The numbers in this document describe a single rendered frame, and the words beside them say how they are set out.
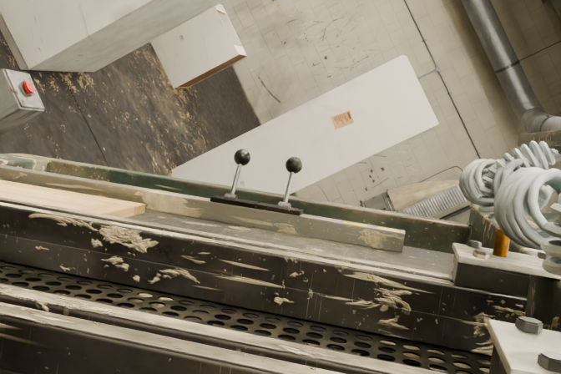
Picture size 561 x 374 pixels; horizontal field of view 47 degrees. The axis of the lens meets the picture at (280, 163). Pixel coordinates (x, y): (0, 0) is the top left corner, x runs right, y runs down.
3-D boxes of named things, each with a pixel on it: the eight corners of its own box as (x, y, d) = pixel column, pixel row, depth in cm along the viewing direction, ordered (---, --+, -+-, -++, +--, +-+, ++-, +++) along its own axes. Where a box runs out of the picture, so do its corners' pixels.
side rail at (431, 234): (55, 198, 180) (60, 159, 179) (461, 267, 159) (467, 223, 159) (43, 199, 174) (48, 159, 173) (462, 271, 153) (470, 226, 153)
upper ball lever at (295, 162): (275, 214, 141) (288, 160, 147) (292, 216, 140) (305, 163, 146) (273, 206, 138) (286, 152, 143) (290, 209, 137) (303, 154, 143)
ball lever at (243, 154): (222, 205, 143) (237, 153, 149) (239, 208, 142) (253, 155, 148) (219, 198, 140) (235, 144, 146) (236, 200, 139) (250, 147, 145)
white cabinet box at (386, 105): (189, 162, 575) (401, 56, 537) (219, 220, 578) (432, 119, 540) (168, 171, 516) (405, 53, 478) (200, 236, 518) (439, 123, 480)
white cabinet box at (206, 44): (162, 37, 671) (222, 5, 657) (187, 88, 673) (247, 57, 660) (146, 34, 626) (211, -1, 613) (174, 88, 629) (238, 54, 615)
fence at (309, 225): (2, 181, 155) (4, 164, 155) (402, 249, 137) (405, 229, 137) (-11, 182, 150) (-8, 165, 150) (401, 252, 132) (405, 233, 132)
